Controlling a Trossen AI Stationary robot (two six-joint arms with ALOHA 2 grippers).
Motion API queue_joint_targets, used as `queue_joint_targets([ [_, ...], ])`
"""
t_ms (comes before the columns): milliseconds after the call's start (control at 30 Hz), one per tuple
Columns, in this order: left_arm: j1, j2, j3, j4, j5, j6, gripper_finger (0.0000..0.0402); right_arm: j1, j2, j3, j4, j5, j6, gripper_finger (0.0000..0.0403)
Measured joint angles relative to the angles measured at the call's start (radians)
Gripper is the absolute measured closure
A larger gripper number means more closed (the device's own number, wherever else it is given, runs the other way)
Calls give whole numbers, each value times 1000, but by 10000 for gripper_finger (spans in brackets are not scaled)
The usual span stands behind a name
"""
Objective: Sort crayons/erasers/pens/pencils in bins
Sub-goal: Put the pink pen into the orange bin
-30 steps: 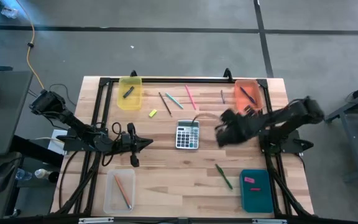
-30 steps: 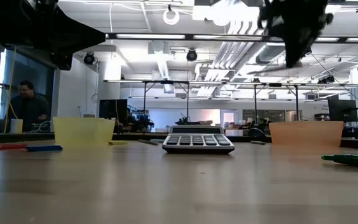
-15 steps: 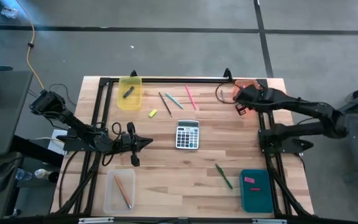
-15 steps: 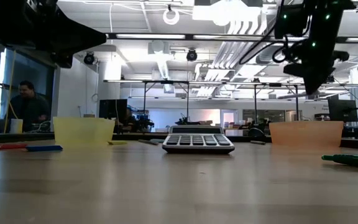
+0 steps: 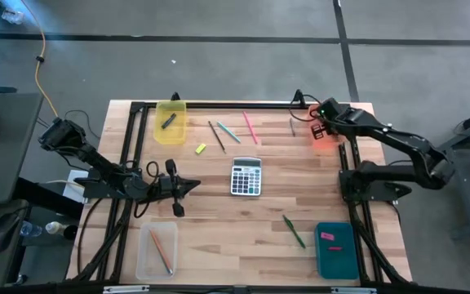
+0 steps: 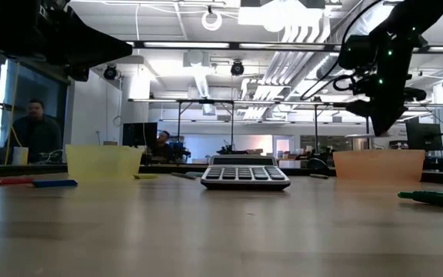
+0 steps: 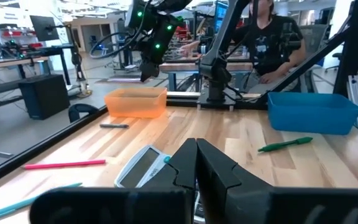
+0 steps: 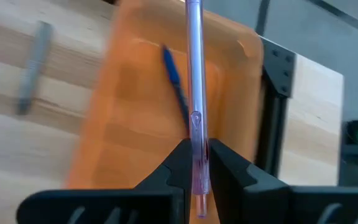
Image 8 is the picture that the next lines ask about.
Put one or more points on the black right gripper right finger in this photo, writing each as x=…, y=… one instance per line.
x=275, y=205

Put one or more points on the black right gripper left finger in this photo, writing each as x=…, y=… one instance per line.
x=120, y=205

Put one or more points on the blue ballpoint pen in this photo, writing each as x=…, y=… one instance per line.
x=172, y=74

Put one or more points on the clear purple pen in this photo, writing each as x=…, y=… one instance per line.
x=196, y=77

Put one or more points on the orange plastic bin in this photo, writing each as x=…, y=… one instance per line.
x=129, y=124

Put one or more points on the grey pen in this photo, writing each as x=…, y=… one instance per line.
x=34, y=68

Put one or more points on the black frame corner bracket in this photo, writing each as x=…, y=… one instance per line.
x=278, y=68

